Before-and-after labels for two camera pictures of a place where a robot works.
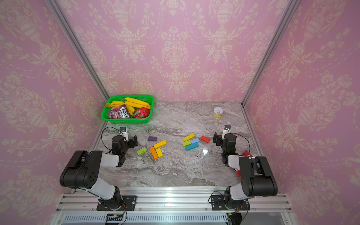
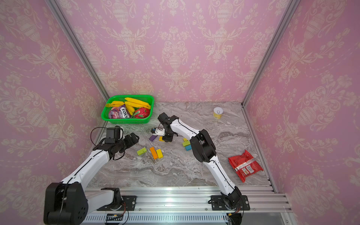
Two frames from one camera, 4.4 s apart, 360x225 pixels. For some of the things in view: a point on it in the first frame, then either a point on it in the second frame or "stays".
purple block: (153, 138) stays
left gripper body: (131, 144) stays
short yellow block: (159, 152) stays
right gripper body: (217, 140) → (166, 138)
